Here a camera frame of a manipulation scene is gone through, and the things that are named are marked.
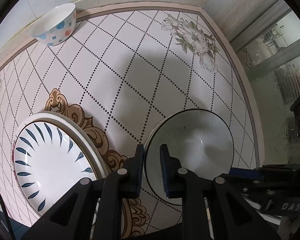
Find white plate grey floral rim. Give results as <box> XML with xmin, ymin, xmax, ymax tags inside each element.
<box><xmin>13</xmin><ymin>112</ymin><xmax>108</xmax><ymax>181</ymax></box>

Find white bowl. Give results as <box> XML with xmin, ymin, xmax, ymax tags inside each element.
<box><xmin>144</xmin><ymin>108</ymin><xmax>234</xmax><ymax>206</ymax></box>

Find glass sliding door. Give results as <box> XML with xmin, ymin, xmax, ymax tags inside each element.
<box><xmin>210</xmin><ymin>0</ymin><xmax>300</xmax><ymax>165</ymax></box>

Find white bowl colourful dots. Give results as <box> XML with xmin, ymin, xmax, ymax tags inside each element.
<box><xmin>31</xmin><ymin>3</ymin><xmax>77</xmax><ymax>47</ymax></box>

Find floral diamond pattern table mat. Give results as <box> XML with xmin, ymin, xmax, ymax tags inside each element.
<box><xmin>0</xmin><ymin>7</ymin><xmax>264</xmax><ymax>236</ymax></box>

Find white plate blue stripes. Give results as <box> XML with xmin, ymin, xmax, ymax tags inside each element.
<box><xmin>13</xmin><ymin>121</ymin><xmax>97</xmax><ymax>216</ymax></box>

